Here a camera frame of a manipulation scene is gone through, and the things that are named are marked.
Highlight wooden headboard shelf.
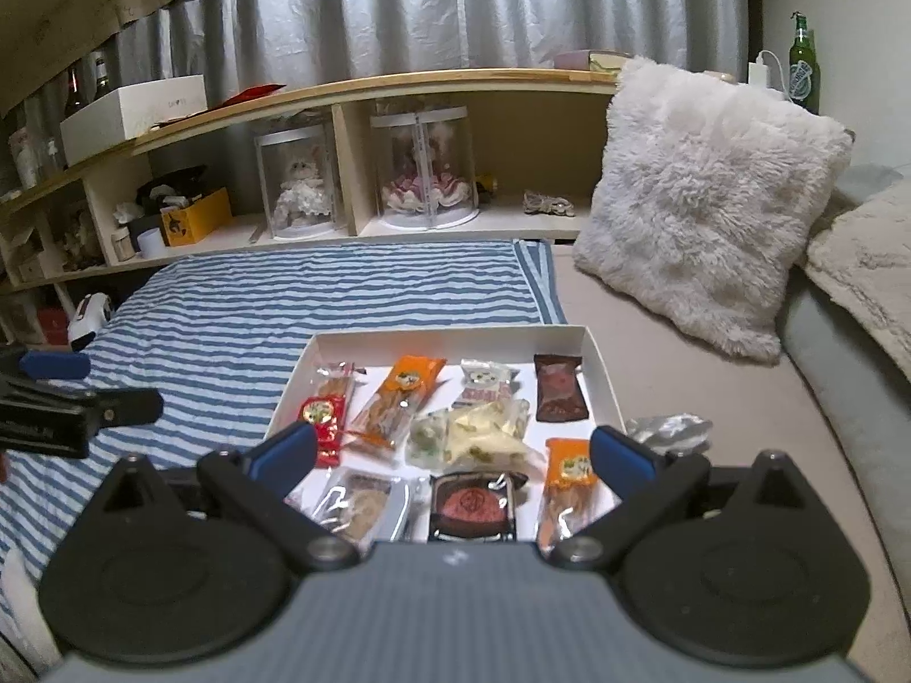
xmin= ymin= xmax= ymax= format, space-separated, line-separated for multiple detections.
xmin=2 ymin=68 xmax=616 ymax=291

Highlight green glass bottle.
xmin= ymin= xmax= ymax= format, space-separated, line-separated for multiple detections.
xmin=787 ymin=11 xmax=820 ymax=114

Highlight white box on shelf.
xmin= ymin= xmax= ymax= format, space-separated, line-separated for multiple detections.
xmin=60 ymin=76 xmax=208 ymax=167

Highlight clear round pastry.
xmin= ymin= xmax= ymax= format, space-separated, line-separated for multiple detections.
xmin=309 ymin=467 xmax=416 ymax=553

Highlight small beige jar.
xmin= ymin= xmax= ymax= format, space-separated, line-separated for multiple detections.
xmin=111 ymin=227 xmax=136 ymax=262

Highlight orange snack packet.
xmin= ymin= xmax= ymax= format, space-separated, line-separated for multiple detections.
xmin=536 ymin=438 xmax=616 ymax=555
xmin=346 ymin=355 xmax=446 ymax=452

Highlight green white snack packet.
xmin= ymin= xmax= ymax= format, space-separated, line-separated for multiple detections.
xmin=405 ymin=409 xmax=449 ymax=470

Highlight pink dress doll case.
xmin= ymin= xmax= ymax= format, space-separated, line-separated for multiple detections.
xmin=371 ymin=105 xmax=480 ymax=230

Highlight blue white striped blanket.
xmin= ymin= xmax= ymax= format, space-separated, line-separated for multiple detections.
xmin=2 ymin=241 xmax=565 ymax=581

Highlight white cylindrical cup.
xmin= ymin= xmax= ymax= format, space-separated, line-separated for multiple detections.
xmin=137 ymin=227 xmax=167 ymax=259

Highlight white cartoon snack packet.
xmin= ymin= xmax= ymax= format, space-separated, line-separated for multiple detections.
xmin=454 ymin=359 xmax=519 ymax=409

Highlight brown snack packet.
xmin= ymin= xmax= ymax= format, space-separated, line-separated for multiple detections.
xmin=534 ymin=355 xmax=588 ymax=422

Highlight white dress doll case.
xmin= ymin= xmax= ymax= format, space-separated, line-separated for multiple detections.
xmin=253 ymin=124 xmax=341 ymax=239

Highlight yellow cardboard box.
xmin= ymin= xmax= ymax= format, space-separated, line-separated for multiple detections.
xmin=161 ymin=188 xmax=232 ymax=248

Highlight dark round cake packet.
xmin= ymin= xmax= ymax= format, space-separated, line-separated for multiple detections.
xmin=428 ymin=470 xmax=528 ymax=543

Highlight cream yellow snack packet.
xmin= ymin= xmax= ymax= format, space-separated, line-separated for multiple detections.
xmin=445 ymin=398 xmax=545 ymax=472

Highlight white space heater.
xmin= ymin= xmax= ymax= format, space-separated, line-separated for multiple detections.
xmin=68 ymin=293 xmax=113 ymax=352

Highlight white power adapter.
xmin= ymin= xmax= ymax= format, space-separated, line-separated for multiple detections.
xmin=748 ymin=50 xmax=789 ymax=99

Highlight white fluffy pillow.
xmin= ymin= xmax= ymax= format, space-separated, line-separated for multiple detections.
xmin=573 ymin=57 xmax=852 ymax=364

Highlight red storage box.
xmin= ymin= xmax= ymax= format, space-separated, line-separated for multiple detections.
xmin=37 ymin=307 xmax=69 ymax=347

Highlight crumpled silver wrapper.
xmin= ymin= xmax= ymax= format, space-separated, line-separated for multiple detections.
xmin=625 ymin=413 xmax=713 ymax=455

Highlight beige fluffy cushion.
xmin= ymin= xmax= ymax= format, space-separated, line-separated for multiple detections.
xmin=803 ymin=180 xmax=911 ymax=378

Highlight red snack packet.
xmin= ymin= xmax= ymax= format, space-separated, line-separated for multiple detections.
xmin=298 ymin=363 xmax=358 ymax=469

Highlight grey curtain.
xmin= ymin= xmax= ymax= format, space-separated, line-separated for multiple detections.
xmin=0 ymin=0 xmax=752 ymax=158

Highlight white tray box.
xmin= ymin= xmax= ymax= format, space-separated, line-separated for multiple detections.
xmin=269 ymin=326 xmax=624 ymax=550

